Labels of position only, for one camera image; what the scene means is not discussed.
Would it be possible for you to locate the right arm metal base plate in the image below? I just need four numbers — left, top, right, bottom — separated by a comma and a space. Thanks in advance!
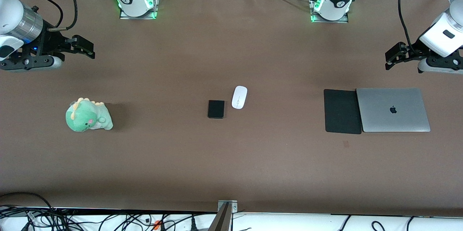
119, 0, 158, 20

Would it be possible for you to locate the green dinosaur plush toy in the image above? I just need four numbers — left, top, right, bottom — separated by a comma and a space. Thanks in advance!
65, 97, 114, 132

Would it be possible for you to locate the silver laptop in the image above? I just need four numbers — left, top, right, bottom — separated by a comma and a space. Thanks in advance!
356, 87, 431, 133

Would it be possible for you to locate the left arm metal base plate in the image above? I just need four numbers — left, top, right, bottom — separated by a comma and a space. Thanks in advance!
310, 0, 349, 24

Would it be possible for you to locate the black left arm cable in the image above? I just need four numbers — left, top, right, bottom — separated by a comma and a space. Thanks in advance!
398, 0, 416, 52

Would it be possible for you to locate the white computer mouse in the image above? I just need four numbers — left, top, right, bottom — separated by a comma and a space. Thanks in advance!
231, 86, 248, 109

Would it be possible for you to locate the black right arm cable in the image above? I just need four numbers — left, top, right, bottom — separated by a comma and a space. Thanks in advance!
27, 0, 78, 32

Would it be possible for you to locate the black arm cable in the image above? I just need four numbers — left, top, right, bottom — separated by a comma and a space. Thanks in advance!
27, 0, 78, 32
398, 0, 416, 52

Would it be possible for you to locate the thick black arced cable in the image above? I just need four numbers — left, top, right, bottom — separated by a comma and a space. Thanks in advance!
0, 192, 55, 213

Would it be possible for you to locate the black mouse pad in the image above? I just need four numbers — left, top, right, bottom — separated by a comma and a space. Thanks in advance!
323, 89, 362, 135

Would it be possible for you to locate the metal table edge bracket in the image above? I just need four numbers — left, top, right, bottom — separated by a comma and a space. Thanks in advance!
218, 200, 238, 213

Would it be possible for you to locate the aluminium beam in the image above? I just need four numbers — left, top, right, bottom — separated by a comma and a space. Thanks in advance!
209, 203, 233, 231

